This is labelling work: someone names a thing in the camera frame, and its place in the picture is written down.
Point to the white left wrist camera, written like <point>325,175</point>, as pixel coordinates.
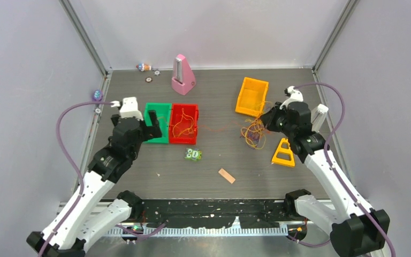
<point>128,108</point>

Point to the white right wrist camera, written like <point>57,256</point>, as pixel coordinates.
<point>292,95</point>

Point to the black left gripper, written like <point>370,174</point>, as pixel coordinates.
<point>154,131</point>

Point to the orange plastic bin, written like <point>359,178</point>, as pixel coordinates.
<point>251,99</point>

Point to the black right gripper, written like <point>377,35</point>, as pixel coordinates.
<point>268,119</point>

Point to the yellow triangle stand right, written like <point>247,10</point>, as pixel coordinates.
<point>283,154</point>

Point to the small clown figurine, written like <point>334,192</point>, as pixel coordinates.
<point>143,67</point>

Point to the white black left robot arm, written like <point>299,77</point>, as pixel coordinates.
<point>73,232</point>

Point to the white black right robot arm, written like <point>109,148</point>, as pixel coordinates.
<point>353,225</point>

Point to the wooden block near front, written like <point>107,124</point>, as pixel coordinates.
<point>226,175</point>

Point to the red plastic bin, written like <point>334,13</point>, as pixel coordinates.
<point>183,124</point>

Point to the white metronome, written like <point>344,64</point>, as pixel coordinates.
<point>318,116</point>

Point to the pink metronome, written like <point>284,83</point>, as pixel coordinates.
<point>183,79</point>

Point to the green plastic bin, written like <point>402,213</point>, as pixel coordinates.
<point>163,113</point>

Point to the green owl toy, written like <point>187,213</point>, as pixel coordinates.
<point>193,154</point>

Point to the purple round toy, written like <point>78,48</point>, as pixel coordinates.
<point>97,96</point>

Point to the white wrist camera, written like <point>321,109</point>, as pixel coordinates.
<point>128,108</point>
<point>292,95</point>

